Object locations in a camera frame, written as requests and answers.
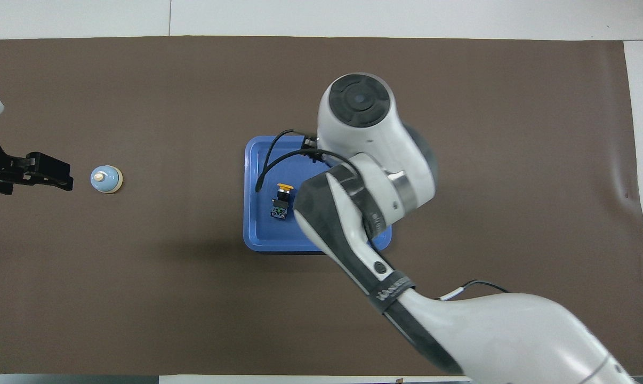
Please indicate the light blue call bell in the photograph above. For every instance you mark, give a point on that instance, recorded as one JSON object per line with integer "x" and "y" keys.
{"x": 106, "y": 180}

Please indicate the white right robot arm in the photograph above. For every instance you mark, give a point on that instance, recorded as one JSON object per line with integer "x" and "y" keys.
{"x": 364, "y": 138}

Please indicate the yellow push button switch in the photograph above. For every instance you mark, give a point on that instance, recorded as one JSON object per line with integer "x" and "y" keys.
{"x": 280, "y": 205}

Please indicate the blue plastic tray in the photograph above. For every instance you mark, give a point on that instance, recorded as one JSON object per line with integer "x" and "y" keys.
{"x": 260, "y": 229}

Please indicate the brown table mat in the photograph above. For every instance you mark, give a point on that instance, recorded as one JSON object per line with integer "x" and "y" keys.
{"x": 140, "y": 293}

